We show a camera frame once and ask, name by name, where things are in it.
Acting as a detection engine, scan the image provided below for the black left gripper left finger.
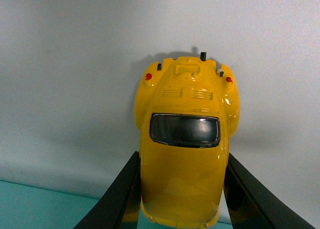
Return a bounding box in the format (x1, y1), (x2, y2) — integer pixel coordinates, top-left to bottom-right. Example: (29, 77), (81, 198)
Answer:
(75, 151), (141, 229)

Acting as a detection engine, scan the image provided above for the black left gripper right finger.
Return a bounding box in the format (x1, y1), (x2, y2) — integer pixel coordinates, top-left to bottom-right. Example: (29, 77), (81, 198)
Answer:
(223, 154), (314, 229)

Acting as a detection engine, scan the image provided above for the yellow beetle toy car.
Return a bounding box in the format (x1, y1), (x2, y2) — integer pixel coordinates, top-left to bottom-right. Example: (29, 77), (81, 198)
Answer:
(134, 52), (240, 229)

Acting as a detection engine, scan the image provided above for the turquoise plastic storage box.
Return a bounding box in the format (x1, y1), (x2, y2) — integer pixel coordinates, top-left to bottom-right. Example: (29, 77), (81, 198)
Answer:
(0, 179), (233, 229)

